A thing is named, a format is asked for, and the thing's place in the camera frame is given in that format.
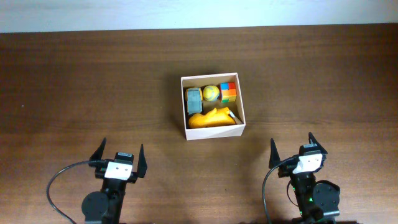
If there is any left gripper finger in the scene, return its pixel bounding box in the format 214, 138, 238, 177
136, 144, 147, 178
90, 138, 106, 161

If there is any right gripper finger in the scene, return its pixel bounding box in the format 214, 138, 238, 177
308, 132, 320, 146
269, 138, 281, 169

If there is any white wooden rattle drum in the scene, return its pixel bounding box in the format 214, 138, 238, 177
229, 111, 243, 124

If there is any orange squishy toy animal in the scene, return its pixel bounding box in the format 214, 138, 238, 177
188, 107, 236, 129

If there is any colourful puzzle cube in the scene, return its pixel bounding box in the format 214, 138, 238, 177
220, 82, 237, 103

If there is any yellow grey toy truck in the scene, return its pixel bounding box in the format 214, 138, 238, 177
185, 88, 203, 115

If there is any yellow minion ball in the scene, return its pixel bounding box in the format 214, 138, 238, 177
203, 85, 220, 101

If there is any white cardboard box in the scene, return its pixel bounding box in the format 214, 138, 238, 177
180, 73, 246, 140

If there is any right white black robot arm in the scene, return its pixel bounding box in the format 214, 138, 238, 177
263, 133, 340, 223

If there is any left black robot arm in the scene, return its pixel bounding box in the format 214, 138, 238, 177
81, 139, 147, 224

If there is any left black cable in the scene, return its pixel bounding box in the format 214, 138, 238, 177
45, 159, 106, 224

